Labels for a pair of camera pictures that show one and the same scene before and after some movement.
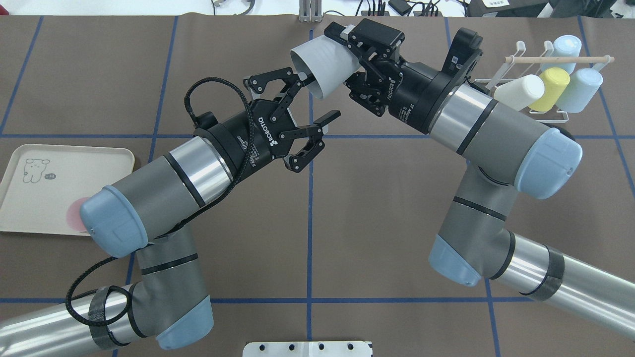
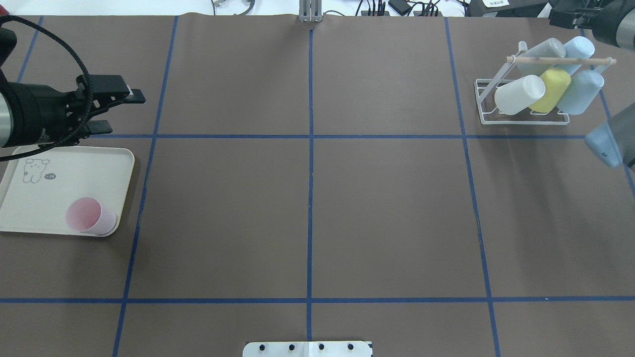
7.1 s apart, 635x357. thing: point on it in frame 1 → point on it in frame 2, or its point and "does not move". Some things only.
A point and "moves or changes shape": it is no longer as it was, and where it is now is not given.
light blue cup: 563,46 moves or changes shape
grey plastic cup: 324,63 → 549,47
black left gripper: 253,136 → 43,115
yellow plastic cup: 555,80 does not move
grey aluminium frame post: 310,11 does not move
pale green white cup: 516,94 does not move
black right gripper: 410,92 → 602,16
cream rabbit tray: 41,181 does not move
